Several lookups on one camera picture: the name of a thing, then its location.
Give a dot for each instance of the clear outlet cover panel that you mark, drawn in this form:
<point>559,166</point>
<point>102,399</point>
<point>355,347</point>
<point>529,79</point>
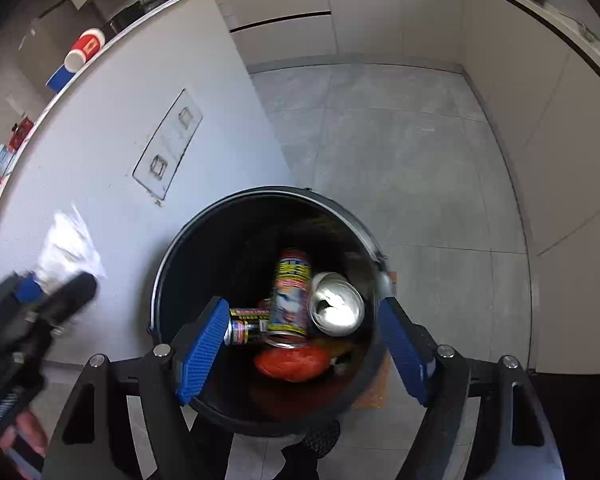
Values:
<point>175,140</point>

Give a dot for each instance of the black round trash bin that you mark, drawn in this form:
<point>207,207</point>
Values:
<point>215,255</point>

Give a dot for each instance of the beige refrigerator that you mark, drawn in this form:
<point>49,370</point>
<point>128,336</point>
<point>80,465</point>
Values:
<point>35,50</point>

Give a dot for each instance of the clear plastic wrap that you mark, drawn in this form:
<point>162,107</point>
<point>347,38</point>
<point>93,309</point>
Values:
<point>65,250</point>

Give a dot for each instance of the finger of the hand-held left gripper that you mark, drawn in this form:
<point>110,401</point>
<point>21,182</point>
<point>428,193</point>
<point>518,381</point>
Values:
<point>67,300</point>
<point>27,287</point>

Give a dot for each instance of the blue soda can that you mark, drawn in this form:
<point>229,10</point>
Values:
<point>337,305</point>

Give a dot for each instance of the red blue printed can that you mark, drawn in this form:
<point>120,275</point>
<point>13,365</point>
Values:
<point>290,300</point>

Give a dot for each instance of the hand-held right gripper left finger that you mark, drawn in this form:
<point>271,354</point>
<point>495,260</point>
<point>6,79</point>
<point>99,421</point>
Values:
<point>200,350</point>

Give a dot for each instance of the small red appliance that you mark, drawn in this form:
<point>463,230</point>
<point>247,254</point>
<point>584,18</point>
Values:
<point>20,132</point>

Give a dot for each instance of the person's left hand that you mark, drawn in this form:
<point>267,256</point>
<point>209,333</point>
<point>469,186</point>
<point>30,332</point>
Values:
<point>29,432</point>

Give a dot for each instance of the blue white wipes pack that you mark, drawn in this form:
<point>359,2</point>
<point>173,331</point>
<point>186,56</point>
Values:
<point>1,159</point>

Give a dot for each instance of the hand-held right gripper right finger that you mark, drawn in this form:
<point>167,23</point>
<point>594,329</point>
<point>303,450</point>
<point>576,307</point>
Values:
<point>405,350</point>

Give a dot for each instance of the person's black shoe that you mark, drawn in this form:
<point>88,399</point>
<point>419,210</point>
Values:
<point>320,440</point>

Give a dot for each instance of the red plastic bag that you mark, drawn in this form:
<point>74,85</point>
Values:
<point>290,362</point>

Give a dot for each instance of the white checked kitchen island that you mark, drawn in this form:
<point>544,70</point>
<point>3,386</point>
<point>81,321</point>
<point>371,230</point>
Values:
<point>120,240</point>

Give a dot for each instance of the blue bowl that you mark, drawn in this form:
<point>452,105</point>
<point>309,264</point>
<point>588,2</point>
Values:
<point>60,77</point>

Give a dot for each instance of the red paper cup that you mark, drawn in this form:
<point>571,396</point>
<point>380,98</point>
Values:
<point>87,45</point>

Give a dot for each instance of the black microwave oven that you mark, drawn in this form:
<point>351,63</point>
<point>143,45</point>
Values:
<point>125,16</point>

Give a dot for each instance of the black yellow tall can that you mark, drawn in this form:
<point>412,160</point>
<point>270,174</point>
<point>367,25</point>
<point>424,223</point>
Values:
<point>247,327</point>

